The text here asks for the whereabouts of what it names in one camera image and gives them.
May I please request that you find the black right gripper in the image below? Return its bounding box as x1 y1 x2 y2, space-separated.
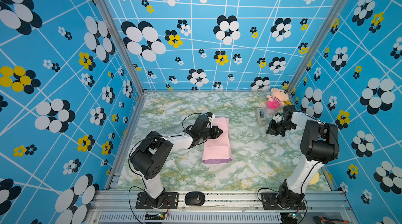
266 120 295 137

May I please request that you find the purple wrapping paper sheet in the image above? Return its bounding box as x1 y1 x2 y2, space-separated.
202 118 233 165

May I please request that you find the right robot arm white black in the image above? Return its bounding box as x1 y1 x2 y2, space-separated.
267 105 340 209

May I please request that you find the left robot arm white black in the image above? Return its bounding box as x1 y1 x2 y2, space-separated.
128 112 228 208

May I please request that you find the pink plush pig toy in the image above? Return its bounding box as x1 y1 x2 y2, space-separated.
267 88 289 110

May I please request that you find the yellow round sponge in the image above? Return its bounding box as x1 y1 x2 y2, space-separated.
309 172 320 185

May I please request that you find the black computer mouse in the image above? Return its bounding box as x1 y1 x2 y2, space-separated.
184 191 205 206

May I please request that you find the green circuit board right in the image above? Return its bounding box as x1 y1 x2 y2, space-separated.
281 212 304 224

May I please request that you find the green circuit board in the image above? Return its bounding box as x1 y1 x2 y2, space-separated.
144 212 169 221
281 212 304 224

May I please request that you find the green circuit board left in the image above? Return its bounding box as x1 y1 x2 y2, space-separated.
144 212 169 221

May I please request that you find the orange black tool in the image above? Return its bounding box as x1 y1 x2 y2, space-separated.
314 216 349 224

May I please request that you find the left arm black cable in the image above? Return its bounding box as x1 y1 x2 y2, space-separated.
127 112 208 224

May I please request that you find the aluminium frame post right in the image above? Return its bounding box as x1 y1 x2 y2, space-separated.
287 0 348 94

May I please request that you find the aluminium frame post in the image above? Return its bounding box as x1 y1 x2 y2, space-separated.
287 0 348 94
95 0 144 97

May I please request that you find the aluminium front rail base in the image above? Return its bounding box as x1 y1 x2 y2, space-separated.
85 190 359 224

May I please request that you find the aluminium frame post left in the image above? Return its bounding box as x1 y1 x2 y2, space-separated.
95 0 144 97

